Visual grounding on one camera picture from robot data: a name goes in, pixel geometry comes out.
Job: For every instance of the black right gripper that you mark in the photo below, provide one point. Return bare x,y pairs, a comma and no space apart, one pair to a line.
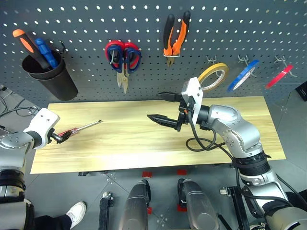
183,119

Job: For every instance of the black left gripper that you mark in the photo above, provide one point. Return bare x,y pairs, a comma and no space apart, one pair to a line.
54,135

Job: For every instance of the orange and black pliers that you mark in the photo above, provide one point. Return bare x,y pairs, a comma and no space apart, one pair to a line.
182,36

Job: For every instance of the red tape roll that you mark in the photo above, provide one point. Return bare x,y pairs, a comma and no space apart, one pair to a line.
279,76

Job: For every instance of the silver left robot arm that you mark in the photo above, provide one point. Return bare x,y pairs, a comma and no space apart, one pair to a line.
12,143

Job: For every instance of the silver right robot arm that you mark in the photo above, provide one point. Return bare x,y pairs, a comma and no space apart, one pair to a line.
239,129

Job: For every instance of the dark perforated pegboard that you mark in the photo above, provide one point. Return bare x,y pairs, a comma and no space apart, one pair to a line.
153,28

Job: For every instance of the black plastic holder cup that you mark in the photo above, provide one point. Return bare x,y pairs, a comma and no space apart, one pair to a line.
60,83

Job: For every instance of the yellow tape roll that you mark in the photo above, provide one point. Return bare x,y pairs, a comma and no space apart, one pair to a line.
211,69

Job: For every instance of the red floor marker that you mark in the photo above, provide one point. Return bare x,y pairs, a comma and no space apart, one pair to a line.
147,174
181,208
149,210
181,171

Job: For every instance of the silver pegboard hook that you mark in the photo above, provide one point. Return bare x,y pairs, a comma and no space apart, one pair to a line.
243,59
211,59
280,59

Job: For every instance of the white sneaker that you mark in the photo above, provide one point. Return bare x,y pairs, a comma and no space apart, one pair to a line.
76,212

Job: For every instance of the silver scissors hook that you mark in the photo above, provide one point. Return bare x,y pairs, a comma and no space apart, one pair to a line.
111,56

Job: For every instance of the blue tape roll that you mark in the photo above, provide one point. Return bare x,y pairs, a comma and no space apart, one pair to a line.
242,74

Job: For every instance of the dark trouser leg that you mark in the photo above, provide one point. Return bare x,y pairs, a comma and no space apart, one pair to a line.
52,222

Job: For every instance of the small black pegboard hook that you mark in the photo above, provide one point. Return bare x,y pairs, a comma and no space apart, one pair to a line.
62,45

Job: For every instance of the dark rounded shape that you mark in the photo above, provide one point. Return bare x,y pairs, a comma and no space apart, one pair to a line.
135,206
199,206

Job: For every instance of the orange and black screwdriver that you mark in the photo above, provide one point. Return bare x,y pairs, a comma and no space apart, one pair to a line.
26,43

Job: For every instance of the black box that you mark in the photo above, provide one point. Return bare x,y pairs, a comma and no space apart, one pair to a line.
302,91

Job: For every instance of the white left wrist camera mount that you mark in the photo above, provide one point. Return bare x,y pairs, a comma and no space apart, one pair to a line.
40,122

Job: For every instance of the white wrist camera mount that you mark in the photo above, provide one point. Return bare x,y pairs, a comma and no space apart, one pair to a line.
194,91
40,122

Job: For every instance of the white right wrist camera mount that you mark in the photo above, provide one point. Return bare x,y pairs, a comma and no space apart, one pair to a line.
194,91

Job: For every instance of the black table bracket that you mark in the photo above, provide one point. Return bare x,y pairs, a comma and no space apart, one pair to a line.
82,173

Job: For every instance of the black frame post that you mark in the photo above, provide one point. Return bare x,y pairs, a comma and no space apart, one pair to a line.
104,213
237,208

